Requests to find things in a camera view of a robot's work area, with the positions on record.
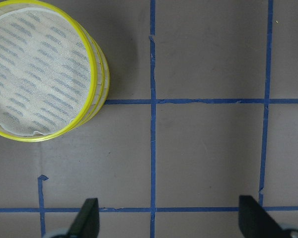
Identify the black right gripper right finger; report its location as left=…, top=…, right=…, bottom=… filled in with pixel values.
left=238, top=195, right=291, bottom=238

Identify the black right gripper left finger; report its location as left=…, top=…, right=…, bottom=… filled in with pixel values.
left=67, top=198, right=100, bottom=238

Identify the yellow-rimmed steamer layer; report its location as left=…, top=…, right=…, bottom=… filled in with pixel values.
left=0, top=0, right=110, bottom=142
left=83, top=39, right=110, bottom=123

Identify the white mesh steamer liner cloth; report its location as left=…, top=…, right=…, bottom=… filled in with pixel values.
left=0, top=7, right=90, bottom=136

